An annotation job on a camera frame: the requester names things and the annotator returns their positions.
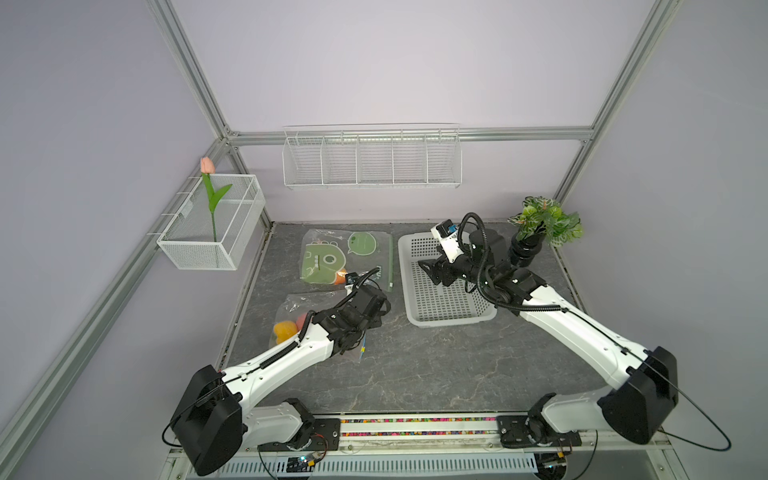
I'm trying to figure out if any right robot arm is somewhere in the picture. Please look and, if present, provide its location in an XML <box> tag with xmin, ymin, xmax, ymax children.
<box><xmin>419</xmin><ymin>220</ymin><xmax>679</xmax><ymax>448</ymax></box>

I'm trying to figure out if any white wire wall shelf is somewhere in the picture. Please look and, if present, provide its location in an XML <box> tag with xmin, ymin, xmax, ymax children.
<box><xmin>282</xmin><ymin>123</ymin><xmax>463</xmax><ymax>189</ymax></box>

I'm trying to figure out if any red peach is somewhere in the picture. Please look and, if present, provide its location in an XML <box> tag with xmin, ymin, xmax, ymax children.
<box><xmin>295</xmin><ymin>312</ymin><xmax>310</xmax><ymax>332</ymax></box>

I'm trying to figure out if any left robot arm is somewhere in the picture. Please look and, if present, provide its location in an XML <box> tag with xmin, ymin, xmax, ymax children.
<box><xmin>168</xmin><ymin>283</ymin><xmax>391</xmax><ymax>476</ymax></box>

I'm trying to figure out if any orange-red peach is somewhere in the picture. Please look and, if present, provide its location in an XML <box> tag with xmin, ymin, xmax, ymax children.
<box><xmin>334</xmin><ymin>270</ymin><xmax>347</xmax><ymax>285</ymax></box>

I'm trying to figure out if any white mesh wall basket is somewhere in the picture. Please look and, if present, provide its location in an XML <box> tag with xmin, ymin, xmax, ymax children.
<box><xmin>156</xmin><ymin>174</ymin><xmax>265</xmax><ymax>271</ymax></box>

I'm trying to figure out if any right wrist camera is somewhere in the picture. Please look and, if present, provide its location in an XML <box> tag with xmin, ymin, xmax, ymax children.
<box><xmin>430</xmin><ymin>219</ymin><xmax>463</xmax><ymax>263</ymax></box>

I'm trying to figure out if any green printed zip-top bag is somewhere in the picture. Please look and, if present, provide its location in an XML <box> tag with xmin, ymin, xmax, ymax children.
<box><xmin>299</xmin><ymin>229</ymin><xmax>394</xmax><ymax>291</ymax></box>

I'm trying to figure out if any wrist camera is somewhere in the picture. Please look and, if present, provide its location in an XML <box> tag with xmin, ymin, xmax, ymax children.
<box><xmin>344</xmin><ymin>272</ymin><xmax>360</xmax><ymax>293</ymax></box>
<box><xmin>430</xmin><ymin>219</ymin><xmax>463</xmax><ymax>263</ymax></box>

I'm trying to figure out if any potted green plant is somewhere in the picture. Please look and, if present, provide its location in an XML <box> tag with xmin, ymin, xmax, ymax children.
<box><xmin>508</xmin><ymin>196</ymin><xmax>584</xmax><ymax>267</ymax></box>

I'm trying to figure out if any white plastic basket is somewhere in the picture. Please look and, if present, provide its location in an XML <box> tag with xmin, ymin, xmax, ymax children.
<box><xmin>398</xmin><ymin>232</ymin><xmax>497</xmax><ymax>328</ymax></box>

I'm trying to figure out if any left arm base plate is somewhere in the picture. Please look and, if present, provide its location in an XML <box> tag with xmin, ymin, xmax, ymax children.
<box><xmin>258</xmin><ymin>417</ymin><xmax>341</xmax><ymax>453</ymax></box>

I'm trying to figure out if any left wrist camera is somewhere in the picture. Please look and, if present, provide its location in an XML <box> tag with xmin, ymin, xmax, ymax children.
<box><xmin>344</xmin><ymin>272</ymin><xmax>360</xmax><ymax>293</ymax></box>

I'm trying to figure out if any yellow peach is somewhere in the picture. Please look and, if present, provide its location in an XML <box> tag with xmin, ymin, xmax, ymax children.
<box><xmin>273</xmin><ymin>321</ymin><xmax>298</xmax><ymax>344</ymax></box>

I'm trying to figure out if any clear blue-zipper bag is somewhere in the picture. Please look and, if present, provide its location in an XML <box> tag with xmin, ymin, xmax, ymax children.
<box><xmin>259</xmin><ymin>287</ymin><xmax>387</xmax><ymax>370</ymax></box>

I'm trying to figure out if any pink artificial tulip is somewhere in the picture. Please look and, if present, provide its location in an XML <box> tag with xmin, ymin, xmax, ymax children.
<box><xmin>200</xmin><ymin>157</ymin><xmax>232</xmax><ymax>242</ymax></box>

